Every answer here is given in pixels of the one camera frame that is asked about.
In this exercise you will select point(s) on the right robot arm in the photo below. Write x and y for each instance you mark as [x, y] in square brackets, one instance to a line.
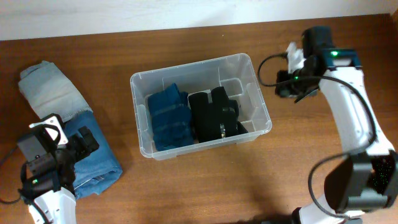
[366, 178]

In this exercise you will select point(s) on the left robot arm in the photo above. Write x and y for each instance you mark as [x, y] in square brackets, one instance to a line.
[48, 173]

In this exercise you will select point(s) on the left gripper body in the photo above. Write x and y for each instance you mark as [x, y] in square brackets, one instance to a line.
[78, 146]

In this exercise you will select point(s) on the black garment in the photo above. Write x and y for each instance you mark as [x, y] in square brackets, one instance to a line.
[284, 90]
[214, 115]

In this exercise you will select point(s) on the dark blue jeans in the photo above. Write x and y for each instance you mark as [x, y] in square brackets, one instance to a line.
[100, 170]

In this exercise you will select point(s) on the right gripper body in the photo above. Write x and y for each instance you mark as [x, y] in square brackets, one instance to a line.
[301, 85]

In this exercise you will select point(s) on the light blue jeans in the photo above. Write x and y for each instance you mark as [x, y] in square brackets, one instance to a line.
[49, 91]

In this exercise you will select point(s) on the teal blue garment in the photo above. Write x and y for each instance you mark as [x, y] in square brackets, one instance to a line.
[170, 118]

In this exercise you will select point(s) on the clear plastic storage container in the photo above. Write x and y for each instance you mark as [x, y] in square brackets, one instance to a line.
[233, 72]

